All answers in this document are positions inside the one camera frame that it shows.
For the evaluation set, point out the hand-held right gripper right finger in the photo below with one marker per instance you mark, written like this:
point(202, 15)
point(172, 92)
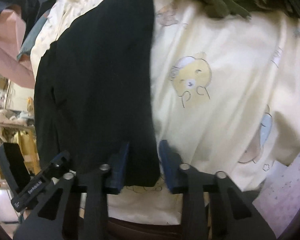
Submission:
point(168, 170)

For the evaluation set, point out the pink curtain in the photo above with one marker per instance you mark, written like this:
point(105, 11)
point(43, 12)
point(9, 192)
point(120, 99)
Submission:
point(7, 50)

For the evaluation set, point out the cream bear print duvet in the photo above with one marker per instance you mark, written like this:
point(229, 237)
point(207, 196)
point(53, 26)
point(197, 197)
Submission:
point(235, 42)

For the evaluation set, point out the yellow wooden rack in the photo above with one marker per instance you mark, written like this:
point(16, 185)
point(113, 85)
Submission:
point(30, 150)

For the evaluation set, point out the teal bed bumper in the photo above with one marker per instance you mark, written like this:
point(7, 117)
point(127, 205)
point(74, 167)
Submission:
point(32, 40)

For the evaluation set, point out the beige plush toy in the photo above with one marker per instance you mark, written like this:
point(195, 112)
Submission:
point(7, 122)

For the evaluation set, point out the pink floral bed sheet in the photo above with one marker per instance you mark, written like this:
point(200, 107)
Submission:
point(287, 192)

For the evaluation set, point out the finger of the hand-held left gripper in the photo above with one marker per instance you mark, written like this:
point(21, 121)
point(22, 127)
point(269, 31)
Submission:
point(61, 162)

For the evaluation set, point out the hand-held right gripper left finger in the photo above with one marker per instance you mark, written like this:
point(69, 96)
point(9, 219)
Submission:
point(120, 170)

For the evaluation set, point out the black pants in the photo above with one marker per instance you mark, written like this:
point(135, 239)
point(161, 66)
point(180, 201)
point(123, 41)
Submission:
point(97, 80)

